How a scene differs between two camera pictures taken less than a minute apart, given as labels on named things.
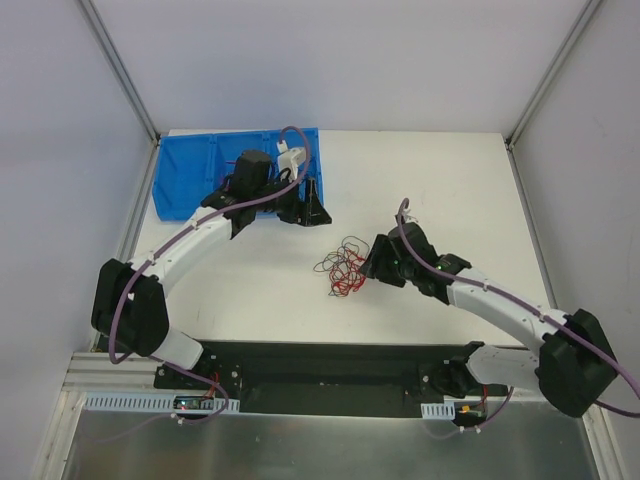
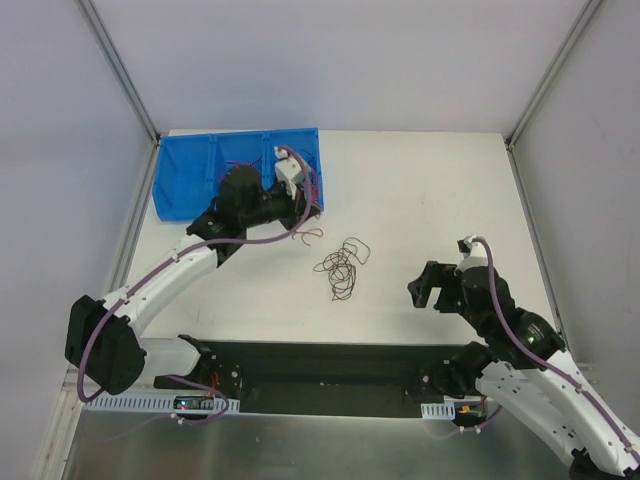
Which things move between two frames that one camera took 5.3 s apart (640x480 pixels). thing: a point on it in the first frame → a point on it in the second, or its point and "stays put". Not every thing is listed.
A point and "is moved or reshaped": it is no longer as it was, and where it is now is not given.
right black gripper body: (383, 257) → (447, 291)
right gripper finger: (371, 265) → (421, 287)
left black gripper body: (298, 201) stays put
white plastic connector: (403, 218) → (465, 245)
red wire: (347, 274) is moved or reshaped
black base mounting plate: (350, 378) stays put
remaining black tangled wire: (342, 264) stays put
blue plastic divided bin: (188, 169) stays put
